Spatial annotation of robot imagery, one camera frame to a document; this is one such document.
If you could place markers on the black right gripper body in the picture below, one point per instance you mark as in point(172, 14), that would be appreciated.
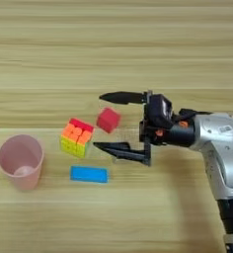
point(179, 134)

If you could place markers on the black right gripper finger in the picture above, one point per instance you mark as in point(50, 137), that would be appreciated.
point(112, 150)
point(121, 98)

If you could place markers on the pink plastic cup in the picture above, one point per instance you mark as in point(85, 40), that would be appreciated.
point(21, 164)

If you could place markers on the red cube block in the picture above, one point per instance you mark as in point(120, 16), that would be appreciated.
point(108, 120)

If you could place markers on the blue rectangular block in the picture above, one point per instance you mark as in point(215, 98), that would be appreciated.
point(89, 174)

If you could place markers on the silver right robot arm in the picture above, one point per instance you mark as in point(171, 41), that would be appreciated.
point(220, 148)

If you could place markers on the multicolour puzzle cube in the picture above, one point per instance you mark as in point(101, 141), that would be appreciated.
point(76, 137)

